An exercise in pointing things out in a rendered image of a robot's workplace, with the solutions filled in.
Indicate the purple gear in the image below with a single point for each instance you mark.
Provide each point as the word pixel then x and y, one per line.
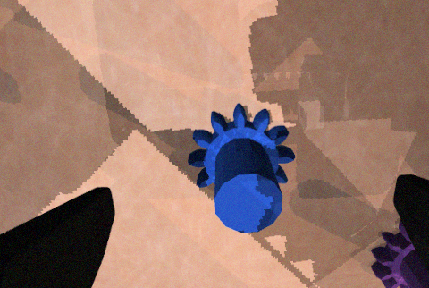
pixel 398 264

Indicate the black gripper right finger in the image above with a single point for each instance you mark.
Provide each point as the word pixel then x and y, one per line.
pixel 411 199

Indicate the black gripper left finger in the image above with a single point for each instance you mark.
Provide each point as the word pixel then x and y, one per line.
pixel 63 248

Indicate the blue gear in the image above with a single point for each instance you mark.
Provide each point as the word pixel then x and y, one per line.
pixel 242 160

